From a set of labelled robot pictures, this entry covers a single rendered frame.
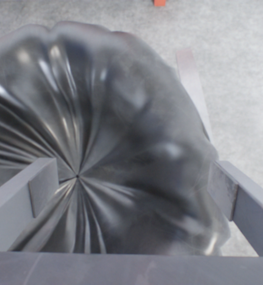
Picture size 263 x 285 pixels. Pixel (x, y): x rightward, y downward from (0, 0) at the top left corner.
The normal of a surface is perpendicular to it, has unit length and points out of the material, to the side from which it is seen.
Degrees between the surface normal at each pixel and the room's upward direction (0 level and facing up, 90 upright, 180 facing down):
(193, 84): 19
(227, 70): 0
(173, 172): 54
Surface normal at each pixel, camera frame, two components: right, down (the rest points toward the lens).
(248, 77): -0.12, -0.14
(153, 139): -0.83, -0.22
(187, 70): -0.37, -0.51
